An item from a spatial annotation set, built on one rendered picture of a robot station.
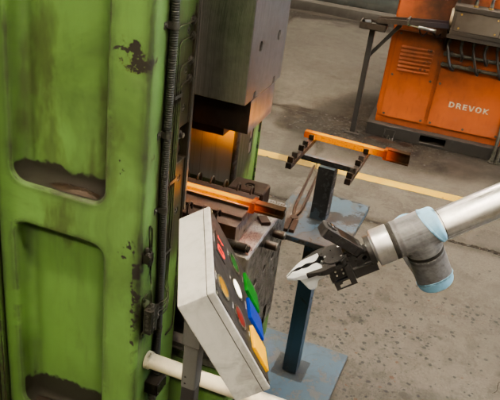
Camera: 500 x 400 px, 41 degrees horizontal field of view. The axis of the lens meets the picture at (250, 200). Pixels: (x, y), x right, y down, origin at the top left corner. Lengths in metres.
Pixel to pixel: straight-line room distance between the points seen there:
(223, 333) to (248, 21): 0.76
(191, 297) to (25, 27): 0.80
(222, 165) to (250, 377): 1.02
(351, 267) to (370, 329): 1.70
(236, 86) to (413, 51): 3.75
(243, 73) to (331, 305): 1.89
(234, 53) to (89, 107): 0.38
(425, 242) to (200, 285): 0.55
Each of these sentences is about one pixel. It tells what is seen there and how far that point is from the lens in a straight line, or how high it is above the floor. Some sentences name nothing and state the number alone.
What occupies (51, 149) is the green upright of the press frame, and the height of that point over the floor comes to 1.21.
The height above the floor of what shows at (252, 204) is 1.01.
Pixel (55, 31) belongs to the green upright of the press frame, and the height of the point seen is 1.52.
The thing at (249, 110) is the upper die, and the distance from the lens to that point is 1.79.
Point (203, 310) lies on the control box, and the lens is 1.31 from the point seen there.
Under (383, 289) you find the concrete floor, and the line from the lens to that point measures 3.60.
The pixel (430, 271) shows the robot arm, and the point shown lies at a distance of 1.64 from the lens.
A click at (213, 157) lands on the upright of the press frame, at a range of 2.29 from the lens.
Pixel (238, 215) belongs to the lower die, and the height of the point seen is 0.99.
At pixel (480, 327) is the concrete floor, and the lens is 3.55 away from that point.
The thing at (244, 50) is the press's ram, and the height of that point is 1.51.
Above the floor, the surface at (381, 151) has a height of 1.03.
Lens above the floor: 1.96
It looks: 28 degrees down
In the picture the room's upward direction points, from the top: 7 degrees clockwise
